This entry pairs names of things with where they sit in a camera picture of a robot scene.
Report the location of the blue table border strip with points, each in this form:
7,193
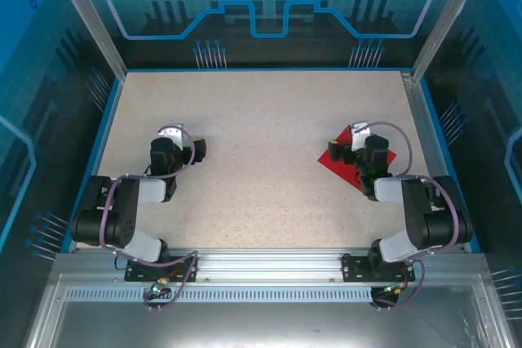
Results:
448,168
91,164

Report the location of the aluminium side rail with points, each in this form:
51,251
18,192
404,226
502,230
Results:
428,140

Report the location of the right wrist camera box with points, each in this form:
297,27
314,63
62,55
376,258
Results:
361,132

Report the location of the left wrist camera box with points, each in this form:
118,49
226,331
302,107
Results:
169,133

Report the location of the small adapter with green light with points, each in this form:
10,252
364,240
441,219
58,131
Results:
158,289
392,289

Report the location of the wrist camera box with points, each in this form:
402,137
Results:
361,132
169,133

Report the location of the aluminium mounting rail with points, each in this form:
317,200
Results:
265,266

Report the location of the aluminium frame post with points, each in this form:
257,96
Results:
87,18
448,18

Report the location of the grey metal sheet panel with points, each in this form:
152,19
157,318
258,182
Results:
261,323

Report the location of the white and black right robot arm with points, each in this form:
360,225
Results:
420,217

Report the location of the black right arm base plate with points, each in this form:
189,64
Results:
355,270

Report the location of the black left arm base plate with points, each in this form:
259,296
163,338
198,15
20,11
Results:
138,274

